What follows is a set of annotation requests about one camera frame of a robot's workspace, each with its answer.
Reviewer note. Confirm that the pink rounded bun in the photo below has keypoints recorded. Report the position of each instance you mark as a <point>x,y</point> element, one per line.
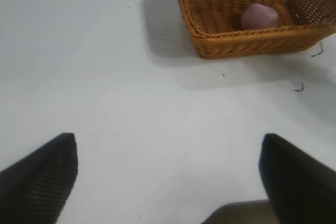
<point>258,16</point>

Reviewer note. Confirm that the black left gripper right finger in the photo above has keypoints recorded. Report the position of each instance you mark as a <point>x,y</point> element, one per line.
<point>299,182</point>

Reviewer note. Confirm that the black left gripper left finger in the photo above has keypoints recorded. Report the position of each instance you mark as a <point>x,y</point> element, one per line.
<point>36,179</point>

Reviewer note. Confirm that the brown woven wicker basket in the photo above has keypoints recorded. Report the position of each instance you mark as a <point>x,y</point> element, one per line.
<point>249,40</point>

